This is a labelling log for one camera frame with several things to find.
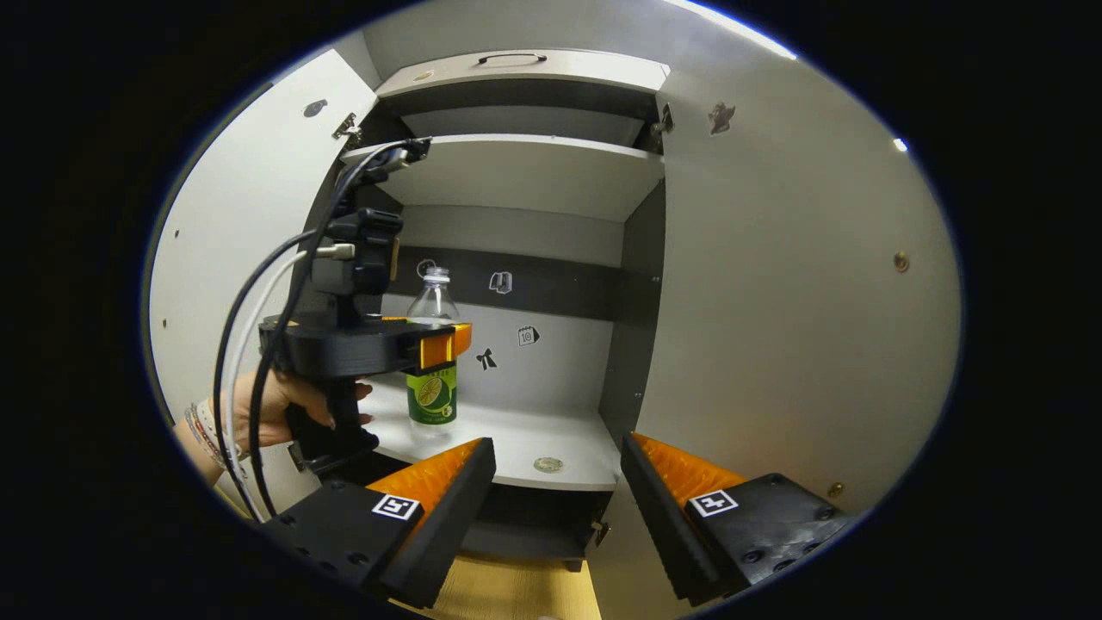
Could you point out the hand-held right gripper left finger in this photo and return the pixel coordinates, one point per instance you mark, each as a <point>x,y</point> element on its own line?
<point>448,525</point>

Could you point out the cabinet door with grey stickers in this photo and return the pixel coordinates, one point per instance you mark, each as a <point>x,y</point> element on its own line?
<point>775,301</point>

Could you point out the clear bottle with green label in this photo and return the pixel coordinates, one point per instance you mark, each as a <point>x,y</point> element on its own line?
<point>433,301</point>

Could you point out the small round disc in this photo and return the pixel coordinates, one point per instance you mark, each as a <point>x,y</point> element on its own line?
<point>548,465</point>

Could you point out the long ceiling light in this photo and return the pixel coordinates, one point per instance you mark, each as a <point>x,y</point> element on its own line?
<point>740,26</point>

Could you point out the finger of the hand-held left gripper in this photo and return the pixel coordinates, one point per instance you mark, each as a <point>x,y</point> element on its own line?
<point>443,347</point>

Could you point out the metal door hinge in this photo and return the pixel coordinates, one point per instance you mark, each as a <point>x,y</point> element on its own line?
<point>346,127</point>
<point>600,531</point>
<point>663,119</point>

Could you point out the white cabinet drawer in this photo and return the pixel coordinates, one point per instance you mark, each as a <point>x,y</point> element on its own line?
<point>603,73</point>

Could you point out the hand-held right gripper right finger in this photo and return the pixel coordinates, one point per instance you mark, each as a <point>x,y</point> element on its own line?
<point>663,525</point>

